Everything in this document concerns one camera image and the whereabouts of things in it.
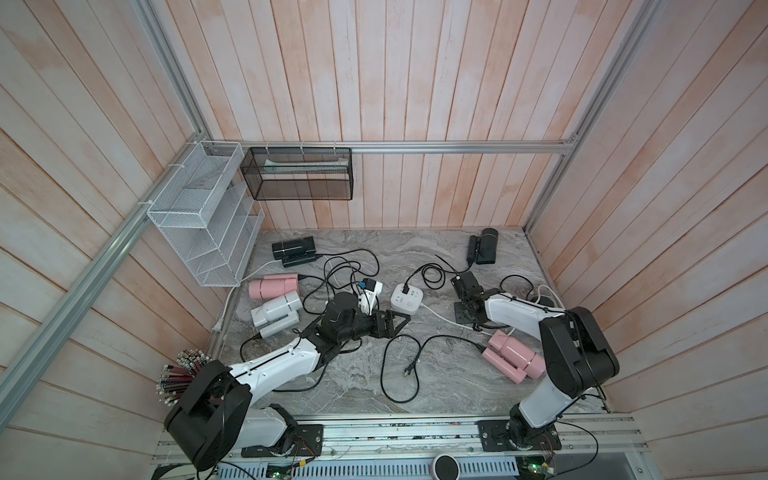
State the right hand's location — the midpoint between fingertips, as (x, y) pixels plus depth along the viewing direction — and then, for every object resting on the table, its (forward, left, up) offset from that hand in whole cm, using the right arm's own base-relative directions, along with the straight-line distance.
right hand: (468, 311), depth 96 cm
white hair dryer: (-5, +61, +4) cm, 62 cm away
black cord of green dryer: (+14, +39, +4) cm, 42 cm away
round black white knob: (-43, +13, +5) cm, 45 cm away
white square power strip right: (+1, +21, +2) cm, 21 cm away
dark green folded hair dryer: (+20, +62, +5) cm, 65 cm away
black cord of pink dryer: (+12, +57, +2) cm, 58 cm away
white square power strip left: (-10, +32, +24) cm, 41 cm away
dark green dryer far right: (+25, -9, +3) cm, 27 cm away
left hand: (-12, +24, +14) cm, 30 cm away
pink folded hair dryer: (+5, +65, +6) cm, 66 cm away
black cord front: (-17, +18, 0) cm, 25 cm away
